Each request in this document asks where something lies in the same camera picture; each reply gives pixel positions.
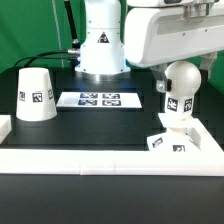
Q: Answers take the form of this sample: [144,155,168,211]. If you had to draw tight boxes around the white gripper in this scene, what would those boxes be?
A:
[124,4,224,93]

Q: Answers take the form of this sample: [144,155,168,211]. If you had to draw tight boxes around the white lamp bulb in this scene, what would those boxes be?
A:
[164,61,201,120]

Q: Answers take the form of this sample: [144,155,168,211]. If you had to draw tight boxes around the white lamp base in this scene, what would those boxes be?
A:
[146,112,203,153]

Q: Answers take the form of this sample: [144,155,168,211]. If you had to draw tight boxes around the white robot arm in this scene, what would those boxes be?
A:
[76,0,224,92]

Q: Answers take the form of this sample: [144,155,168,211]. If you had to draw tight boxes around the white lamp shade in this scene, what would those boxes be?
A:
[16,67,57,122]

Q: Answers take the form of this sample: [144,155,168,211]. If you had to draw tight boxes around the white marker tag sheet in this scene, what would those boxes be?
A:
[57,92,141,109]

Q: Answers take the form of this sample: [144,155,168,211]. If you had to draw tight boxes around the white table border frame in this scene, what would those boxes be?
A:
[0,118,224,176]

